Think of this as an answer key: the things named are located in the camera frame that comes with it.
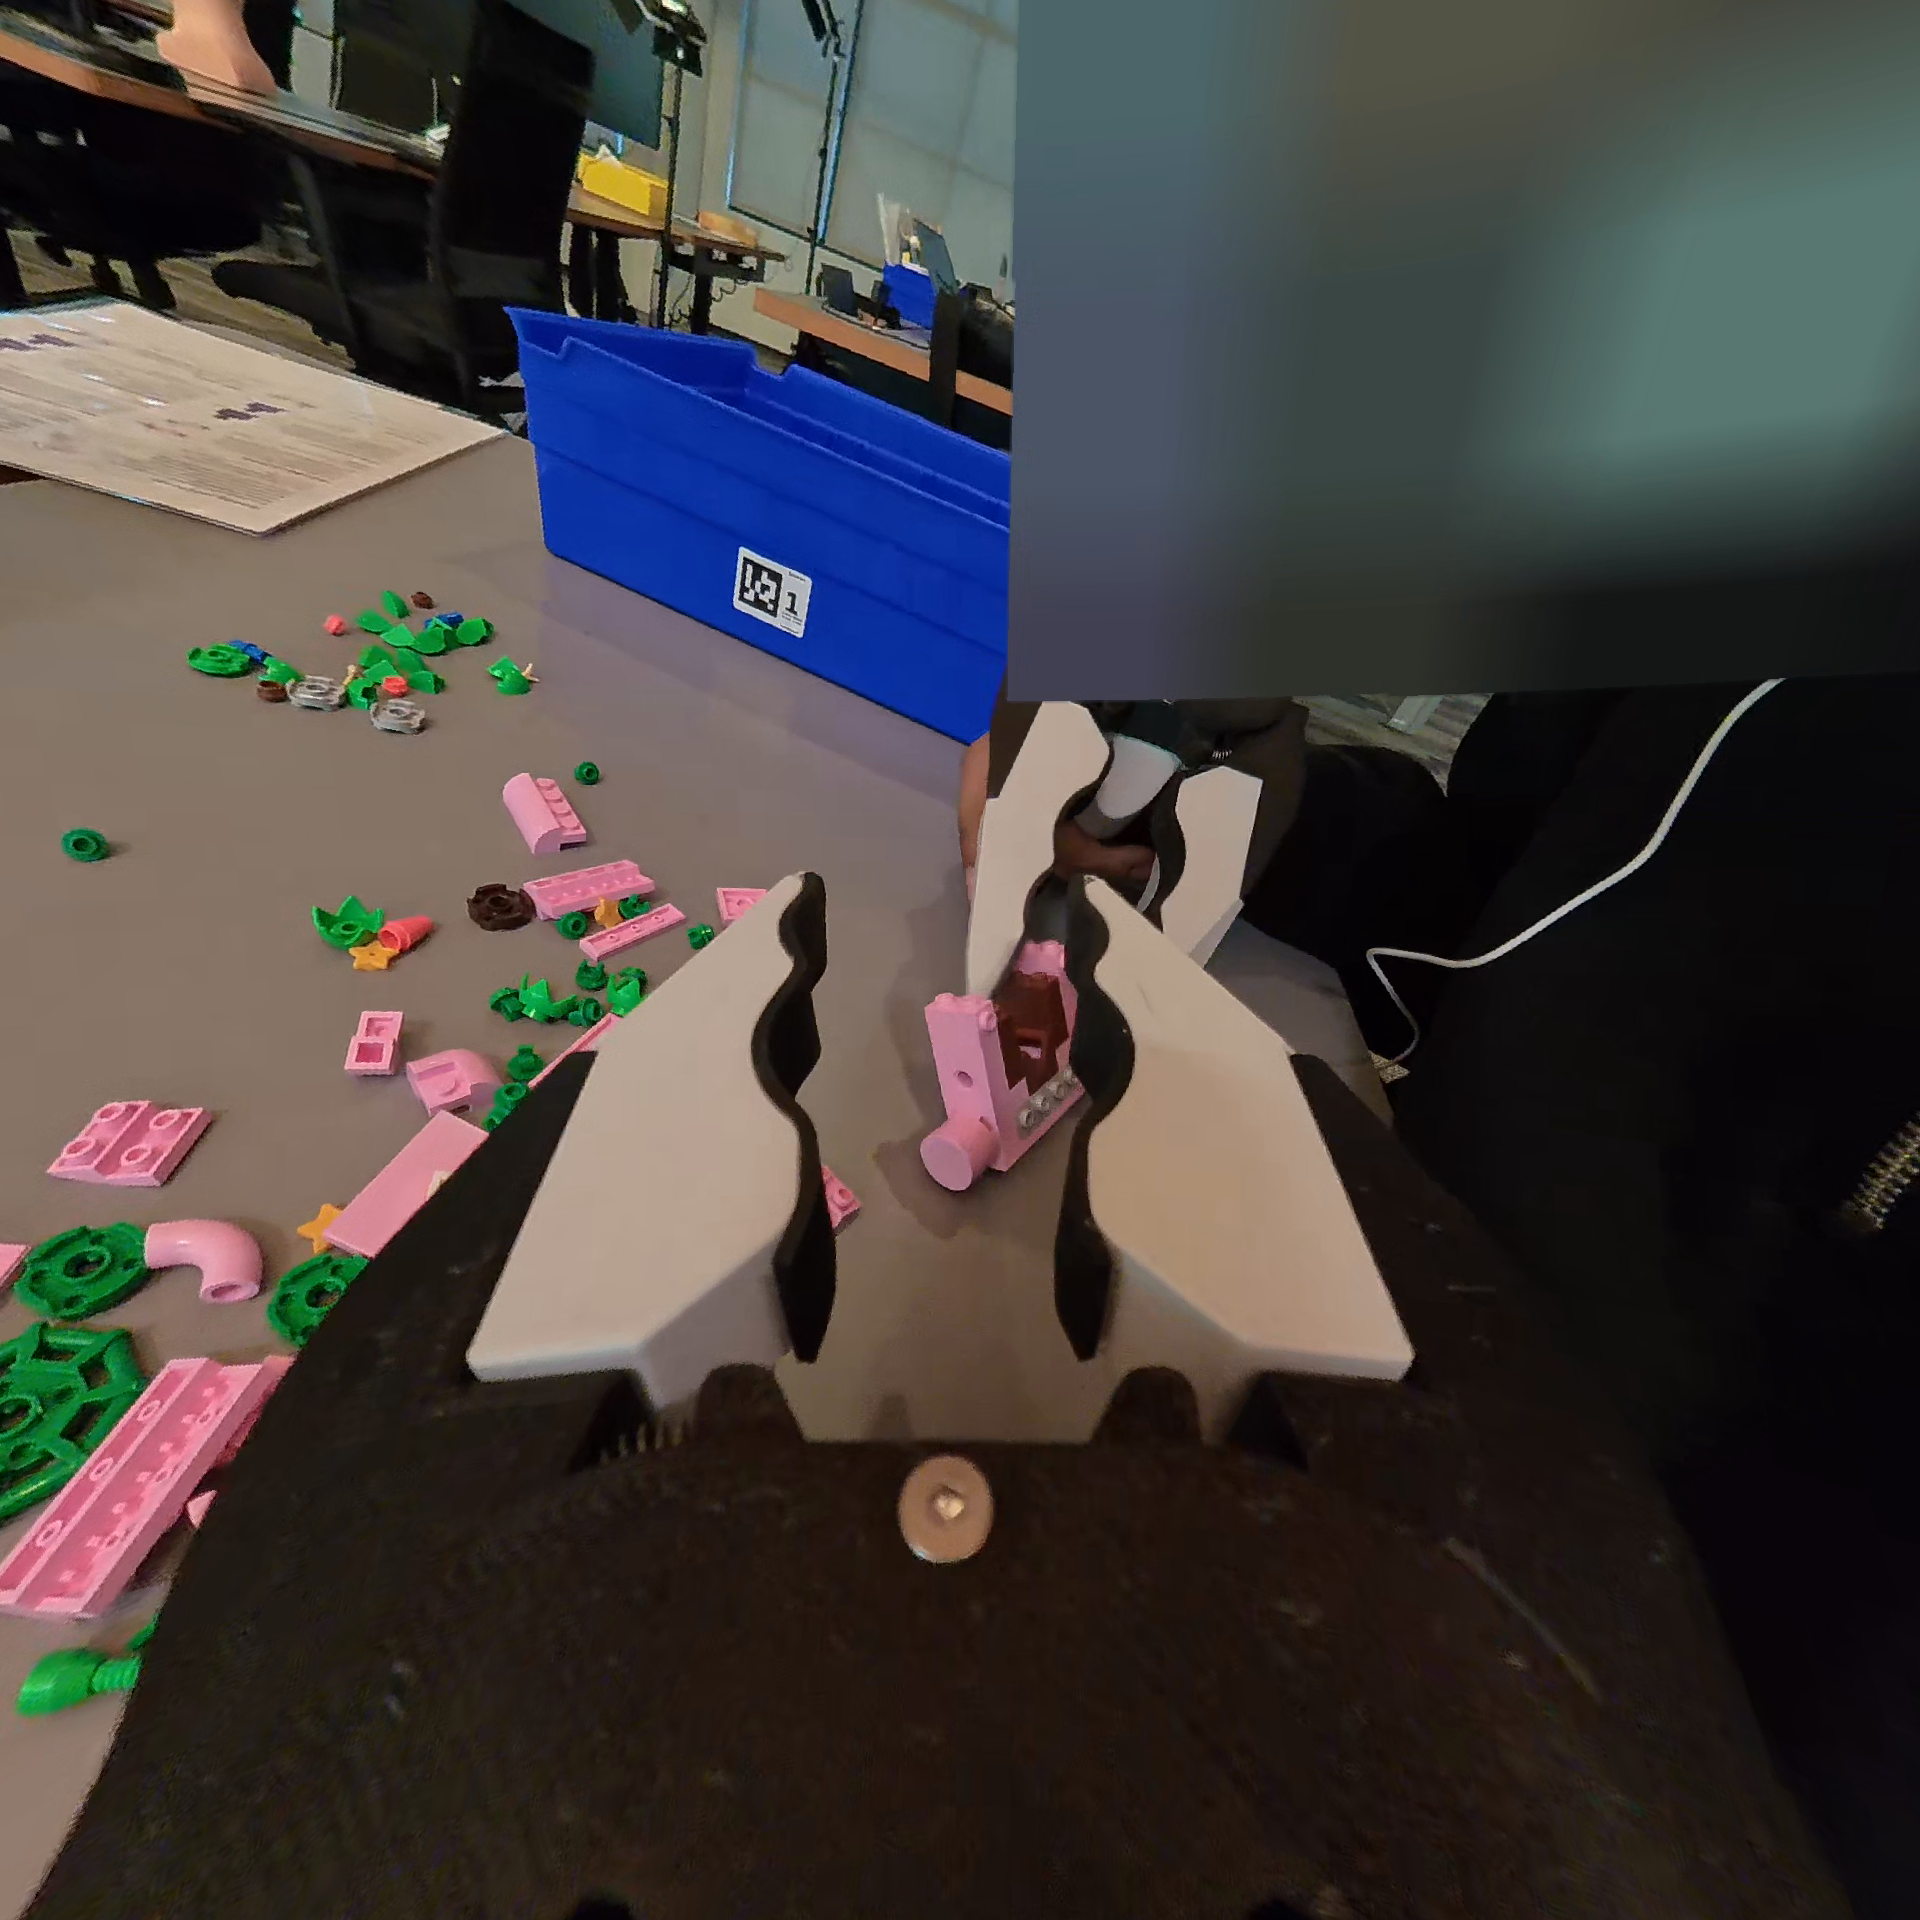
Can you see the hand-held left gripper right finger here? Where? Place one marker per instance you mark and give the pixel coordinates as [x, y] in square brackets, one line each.
[1243, 1201]

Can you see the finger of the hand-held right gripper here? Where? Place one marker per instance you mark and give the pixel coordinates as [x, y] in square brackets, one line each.
[1214, 856]
[1013, 840]

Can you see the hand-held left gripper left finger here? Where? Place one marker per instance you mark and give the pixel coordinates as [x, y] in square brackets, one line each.
[662, 1171]

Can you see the pink and brown brick model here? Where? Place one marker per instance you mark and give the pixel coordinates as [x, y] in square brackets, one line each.
[967, 1066]

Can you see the person's right forearm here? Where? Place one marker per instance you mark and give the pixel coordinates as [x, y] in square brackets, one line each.
[1349, 840]

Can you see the pile of pink toy bricks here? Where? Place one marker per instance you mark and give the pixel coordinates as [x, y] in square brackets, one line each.
[585, 887]

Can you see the blue plastic bin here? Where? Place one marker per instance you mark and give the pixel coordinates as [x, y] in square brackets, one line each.
[675, 493]

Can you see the cluster of small green pieces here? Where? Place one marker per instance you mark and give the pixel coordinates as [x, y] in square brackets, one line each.
[406, 639]

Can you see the black office chair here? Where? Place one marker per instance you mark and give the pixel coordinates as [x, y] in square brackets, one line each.
[511, 194]

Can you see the printed paper sheet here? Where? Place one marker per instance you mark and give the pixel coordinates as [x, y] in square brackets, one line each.
[225, 421]

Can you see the black monitor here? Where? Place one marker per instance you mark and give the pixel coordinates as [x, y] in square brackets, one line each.
[523, 67]

